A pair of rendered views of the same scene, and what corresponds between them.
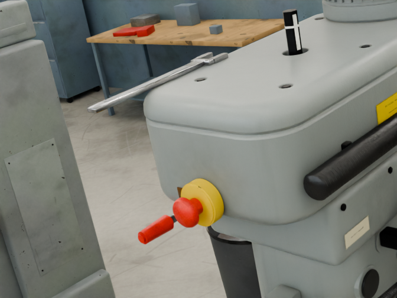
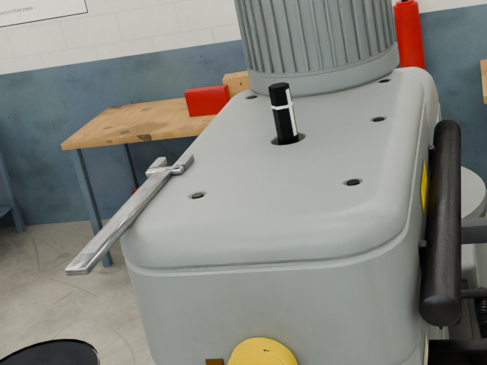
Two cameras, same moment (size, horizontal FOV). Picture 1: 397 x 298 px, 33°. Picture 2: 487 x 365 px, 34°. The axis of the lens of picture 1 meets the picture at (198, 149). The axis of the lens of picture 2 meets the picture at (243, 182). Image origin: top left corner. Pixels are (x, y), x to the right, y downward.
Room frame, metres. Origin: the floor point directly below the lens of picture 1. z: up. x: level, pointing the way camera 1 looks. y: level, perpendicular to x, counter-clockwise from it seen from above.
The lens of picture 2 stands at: (0.27, 0.28, 2.15)
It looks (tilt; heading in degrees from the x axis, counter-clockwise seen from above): 20 degrees down; 330
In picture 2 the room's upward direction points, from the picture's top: 12 degrees counter-clockwise
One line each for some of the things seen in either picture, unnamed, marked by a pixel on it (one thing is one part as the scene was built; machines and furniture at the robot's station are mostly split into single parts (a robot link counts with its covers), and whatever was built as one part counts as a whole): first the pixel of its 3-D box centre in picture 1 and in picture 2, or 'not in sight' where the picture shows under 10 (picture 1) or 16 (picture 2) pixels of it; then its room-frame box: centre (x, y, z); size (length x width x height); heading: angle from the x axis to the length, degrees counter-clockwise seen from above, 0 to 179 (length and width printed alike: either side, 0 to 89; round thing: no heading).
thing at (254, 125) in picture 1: (308, 100); (303, 201); (0.95, -0.17, 1.81); 0.47 x 0.26 x 0.16; 132
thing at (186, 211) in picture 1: (189, 210); not in sight; (0.77, 0.03, 1.76); 0.04 x 0.03 x 0.04; 42
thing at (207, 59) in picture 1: (159, 80); (133, 206); (0.91, 0.03, 1.89); 0.24 x 0.04 x 0.01; 132
